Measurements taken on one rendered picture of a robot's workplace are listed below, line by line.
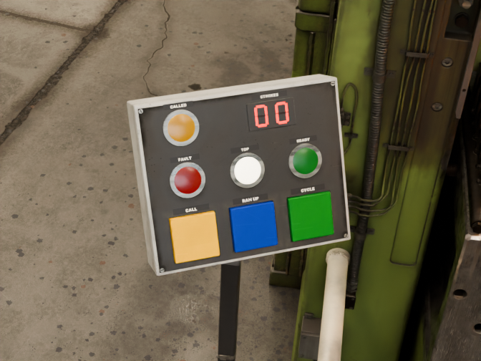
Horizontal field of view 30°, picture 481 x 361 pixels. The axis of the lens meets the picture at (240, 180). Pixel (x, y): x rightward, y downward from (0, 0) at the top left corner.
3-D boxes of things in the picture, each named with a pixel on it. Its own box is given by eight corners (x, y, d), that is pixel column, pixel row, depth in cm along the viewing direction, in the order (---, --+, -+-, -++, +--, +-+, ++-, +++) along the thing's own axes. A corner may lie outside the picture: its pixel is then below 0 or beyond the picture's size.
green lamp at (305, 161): (317, 178, 148) (319, 158, 145) (289, 175, 149) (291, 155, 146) (318, 166, 151) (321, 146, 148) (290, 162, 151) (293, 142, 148)
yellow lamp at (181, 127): (193, 146, 142) (193, 124, 139) (164, 142, 142) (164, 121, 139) (197, 134, 144) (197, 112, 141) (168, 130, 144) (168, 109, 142)
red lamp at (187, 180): (200, 198, 144) (200, 177, 141) (171, 195, 144) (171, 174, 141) (203, 185, 146) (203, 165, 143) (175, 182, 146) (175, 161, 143)
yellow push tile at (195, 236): (220, 256, 147) (215, 211, 145) (175, 264, 145) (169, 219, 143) (217, 253, 148) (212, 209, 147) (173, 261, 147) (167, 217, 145)
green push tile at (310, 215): (334, 234, 151) (330, 191, 150) (292, 242, 149) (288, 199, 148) (330, 232, 153) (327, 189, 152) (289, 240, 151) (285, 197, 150)
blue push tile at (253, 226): (278, 245, 149) (274, 201, 147) (235, 253, 147) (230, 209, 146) (275, 242, 151) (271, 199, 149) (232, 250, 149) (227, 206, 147)
